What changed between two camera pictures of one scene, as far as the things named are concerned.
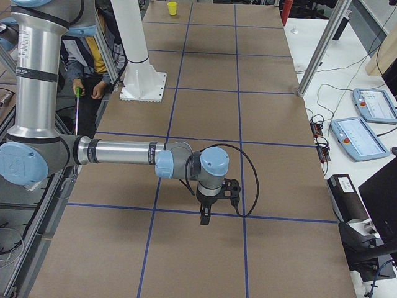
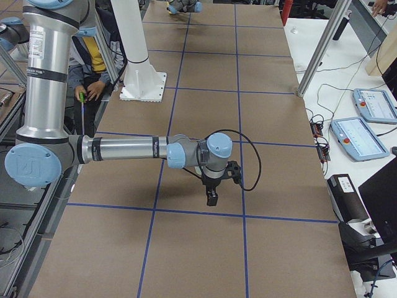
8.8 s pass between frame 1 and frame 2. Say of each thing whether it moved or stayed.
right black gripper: moved
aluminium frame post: stayed
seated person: stayed
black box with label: stayed
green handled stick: moved
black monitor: stayed
